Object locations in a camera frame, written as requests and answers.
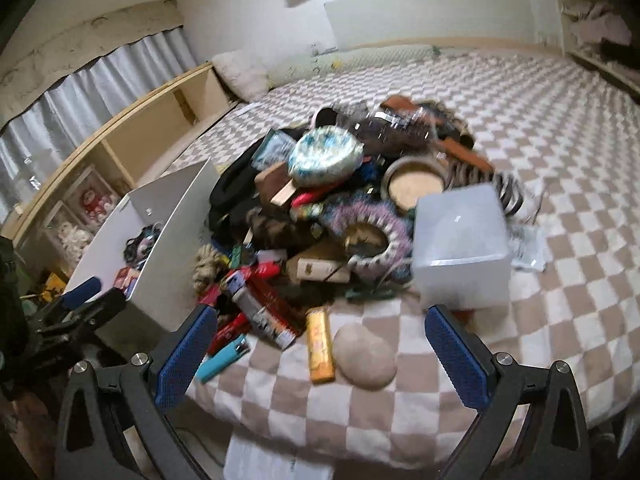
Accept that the teal lighter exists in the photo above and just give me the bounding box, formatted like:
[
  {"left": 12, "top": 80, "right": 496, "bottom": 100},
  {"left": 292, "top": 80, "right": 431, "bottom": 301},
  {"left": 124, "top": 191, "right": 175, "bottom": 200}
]
[{"left": 195, "top": 335, "right": 250, "bottom": 382}]

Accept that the beige smooth stone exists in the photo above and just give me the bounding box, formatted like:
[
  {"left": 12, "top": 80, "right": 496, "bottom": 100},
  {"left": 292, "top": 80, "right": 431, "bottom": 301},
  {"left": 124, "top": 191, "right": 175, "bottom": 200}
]
[{"left": 332, "top": 323, "right": 397, "bottom": 391}]

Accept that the orange yellow lighter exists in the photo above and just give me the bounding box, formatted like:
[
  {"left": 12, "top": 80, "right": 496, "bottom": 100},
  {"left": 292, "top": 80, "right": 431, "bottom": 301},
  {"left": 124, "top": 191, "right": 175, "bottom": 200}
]
[{"left": 306, "top": 308, "right": 335, "bottom": 384}]

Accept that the yellow cartoon box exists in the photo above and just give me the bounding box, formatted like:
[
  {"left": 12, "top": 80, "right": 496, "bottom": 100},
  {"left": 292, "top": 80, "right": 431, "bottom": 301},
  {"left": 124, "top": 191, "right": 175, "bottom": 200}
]
[{"left": 40, "top": 273, "right": 66, "bottom": 302}]

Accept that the red cigarette pack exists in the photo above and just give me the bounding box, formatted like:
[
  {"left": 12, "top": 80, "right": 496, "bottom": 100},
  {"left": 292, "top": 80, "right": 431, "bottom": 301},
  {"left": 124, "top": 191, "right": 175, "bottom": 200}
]
[{"left": 113, "top": 266, "right": 140, "bottom": 292}]

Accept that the white doll display case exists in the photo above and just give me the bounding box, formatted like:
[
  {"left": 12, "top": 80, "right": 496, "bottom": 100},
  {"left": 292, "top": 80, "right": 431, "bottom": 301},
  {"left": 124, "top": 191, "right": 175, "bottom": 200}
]
[{"left": 41, "top": 200, "right": 93, "bottom": 271}]

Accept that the white storage box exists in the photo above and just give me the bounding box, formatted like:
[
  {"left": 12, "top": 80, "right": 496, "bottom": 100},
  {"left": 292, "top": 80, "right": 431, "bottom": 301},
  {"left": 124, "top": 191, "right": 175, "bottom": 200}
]
[{"left": 67, "top": 160, "right": 219, "bottom": 332}]

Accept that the crochet fan pouch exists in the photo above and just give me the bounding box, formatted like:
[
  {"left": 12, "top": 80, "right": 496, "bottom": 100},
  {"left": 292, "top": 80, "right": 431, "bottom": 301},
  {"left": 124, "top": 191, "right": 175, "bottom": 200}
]
[{"left": 122, "top": 222, "right": 163, "bottom": 266}]

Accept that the wooden bedside shelf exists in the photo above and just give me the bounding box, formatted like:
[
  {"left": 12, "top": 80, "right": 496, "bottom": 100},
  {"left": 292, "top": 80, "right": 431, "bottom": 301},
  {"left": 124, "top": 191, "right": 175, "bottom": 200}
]
[{"left": 2, "top": 62, "right": 232, "bottom": 278}]

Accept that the red doll display case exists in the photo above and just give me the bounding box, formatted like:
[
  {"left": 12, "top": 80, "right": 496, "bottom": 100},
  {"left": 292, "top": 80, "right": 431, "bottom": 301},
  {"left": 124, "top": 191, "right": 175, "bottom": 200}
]
[{"left": 62, "top": 165, "right": 120, "bottom": 233}]

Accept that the red and blue box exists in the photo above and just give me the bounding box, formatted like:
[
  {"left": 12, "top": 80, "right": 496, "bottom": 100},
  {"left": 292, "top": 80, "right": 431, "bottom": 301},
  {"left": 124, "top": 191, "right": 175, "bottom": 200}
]
[{"left": 221, "top": 270, "right": 304, "bottom": 350}]

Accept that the red lighter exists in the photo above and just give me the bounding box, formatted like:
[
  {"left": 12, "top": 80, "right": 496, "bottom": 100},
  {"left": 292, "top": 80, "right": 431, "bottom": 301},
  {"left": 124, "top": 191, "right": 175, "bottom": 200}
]
[{"left": 198, "top": 262, "right": 282, "bottom": 307}]

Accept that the translucent white plastic box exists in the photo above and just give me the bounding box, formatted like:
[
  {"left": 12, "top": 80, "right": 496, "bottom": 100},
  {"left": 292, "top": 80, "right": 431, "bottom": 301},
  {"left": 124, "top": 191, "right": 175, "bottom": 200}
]
[{"left": 411, "top": 184, "right": 512, "bottom": 311}]

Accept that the black fabric bag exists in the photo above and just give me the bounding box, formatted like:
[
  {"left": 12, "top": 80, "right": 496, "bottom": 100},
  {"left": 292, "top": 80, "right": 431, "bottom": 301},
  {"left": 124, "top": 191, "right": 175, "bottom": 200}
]
[{"left": 207, "top": 134, "right": 312, "bottom": 246}]

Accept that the grey curtain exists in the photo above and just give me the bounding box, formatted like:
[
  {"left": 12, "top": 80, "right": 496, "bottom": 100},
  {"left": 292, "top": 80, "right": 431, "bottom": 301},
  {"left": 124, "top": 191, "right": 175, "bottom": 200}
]
[{"left": 1, "top": 27, "right": 196, "bottom": 218}]

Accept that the brown white cigarette box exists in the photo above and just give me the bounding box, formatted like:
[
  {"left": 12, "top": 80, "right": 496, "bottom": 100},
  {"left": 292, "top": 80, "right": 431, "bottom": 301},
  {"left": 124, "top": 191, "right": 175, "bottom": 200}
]
[{"left": 286, "top": 240, "right": 352, "bottom": 284}]

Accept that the floral round pouch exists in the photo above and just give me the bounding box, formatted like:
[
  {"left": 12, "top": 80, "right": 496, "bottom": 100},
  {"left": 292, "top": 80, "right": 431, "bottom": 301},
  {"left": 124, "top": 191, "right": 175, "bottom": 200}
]
[{"left": 288, "top": 126, "right": 364, "bottom": 188}]

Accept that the checkered bed blanket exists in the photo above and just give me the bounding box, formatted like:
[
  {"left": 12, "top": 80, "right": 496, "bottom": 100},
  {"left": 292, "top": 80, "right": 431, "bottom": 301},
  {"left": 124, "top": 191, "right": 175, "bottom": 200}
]
[{"left": 178, "top": 54, "right": 639, "bottom": 468}]

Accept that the white fluffy pillow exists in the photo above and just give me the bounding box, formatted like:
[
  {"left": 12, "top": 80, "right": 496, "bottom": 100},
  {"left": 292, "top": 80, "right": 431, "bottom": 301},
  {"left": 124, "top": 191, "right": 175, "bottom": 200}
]
[{"left": 210, "top": 50, "right": 270, "bottom": 103}]

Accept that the long green bolster pillow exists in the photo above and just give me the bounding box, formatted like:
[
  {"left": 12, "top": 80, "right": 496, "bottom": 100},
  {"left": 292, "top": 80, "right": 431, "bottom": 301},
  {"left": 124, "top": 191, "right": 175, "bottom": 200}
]
[{"left": 267, "top": 44, "right": 442, "bottom": 88}]

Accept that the white headboard panel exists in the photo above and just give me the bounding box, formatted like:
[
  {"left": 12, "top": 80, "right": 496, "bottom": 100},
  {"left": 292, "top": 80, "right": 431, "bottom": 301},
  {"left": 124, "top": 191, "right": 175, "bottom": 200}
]
[{"left": 324, "top": 0, "right": 536, "bottom": 50}]

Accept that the tan rope knot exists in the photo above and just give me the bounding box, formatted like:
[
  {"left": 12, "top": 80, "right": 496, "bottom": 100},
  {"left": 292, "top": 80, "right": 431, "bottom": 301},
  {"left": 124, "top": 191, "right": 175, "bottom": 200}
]
[{"left": 192, "top": 244, "right": 230, "bottom": 296}]

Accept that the purple crochet ring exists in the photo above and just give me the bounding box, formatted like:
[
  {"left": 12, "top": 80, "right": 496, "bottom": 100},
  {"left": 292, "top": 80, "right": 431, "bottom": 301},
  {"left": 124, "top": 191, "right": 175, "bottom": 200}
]
[{"left": 319, "top": 198, "right": 414, "bottom": 283}]

